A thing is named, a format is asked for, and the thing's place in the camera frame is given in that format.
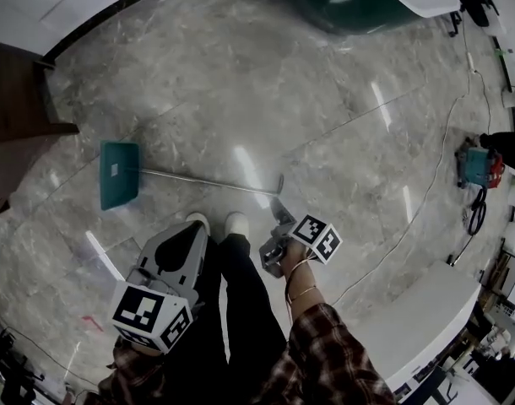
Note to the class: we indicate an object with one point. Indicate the person's leg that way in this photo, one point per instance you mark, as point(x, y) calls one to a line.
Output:
point(249, 302)
point(207, 331)

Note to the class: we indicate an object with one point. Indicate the teal and red machine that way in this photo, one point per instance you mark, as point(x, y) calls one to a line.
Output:
point(477, 167)

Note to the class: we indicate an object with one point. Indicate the person's white shoe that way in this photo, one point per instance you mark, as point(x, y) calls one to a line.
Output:
point(237, 223)
point(198, 217)

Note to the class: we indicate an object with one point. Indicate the thin metal bangle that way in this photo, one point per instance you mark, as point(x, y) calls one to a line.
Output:
point(299, 263)

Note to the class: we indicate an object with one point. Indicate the person's left leg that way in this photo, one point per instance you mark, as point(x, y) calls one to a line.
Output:
point(207, 331)

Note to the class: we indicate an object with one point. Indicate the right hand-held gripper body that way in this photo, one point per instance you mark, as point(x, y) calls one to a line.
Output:
point(314, 236)

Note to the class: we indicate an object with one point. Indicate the person's right white shoe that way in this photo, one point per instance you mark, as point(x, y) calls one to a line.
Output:
point(237, 223)

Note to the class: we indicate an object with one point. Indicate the dark green round base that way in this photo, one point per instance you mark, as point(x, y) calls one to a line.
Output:
point(359, 2)

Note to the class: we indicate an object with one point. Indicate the person's right forearm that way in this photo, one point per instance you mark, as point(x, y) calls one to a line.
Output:
point(325, 344)

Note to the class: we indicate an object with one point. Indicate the white box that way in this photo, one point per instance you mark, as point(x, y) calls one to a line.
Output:
point(512, 98)

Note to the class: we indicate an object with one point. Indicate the black office chair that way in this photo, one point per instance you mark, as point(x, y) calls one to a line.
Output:
point(477, 2)

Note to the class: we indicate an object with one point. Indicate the person's left forearm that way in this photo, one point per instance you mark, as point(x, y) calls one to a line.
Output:
point(135, 374)

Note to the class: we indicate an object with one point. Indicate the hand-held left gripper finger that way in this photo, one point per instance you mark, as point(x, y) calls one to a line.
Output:
point(203, 251)
point(150, 251)

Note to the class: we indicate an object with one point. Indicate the person's right leg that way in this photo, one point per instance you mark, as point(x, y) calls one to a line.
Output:
point(249, 302)

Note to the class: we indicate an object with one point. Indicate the wooden vanity cabinet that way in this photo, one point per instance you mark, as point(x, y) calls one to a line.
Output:
point(17, 95)

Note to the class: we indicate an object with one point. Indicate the white curved counter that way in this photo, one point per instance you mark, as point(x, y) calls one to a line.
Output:
point(413, 323)

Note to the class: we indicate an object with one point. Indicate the gold bangle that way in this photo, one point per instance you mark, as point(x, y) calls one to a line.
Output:
point(305, 291)

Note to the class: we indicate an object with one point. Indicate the person's left white shoe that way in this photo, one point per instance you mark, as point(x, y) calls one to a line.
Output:
point(198, 217)

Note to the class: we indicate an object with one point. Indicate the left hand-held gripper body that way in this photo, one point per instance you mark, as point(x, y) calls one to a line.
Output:
point(152, 314)

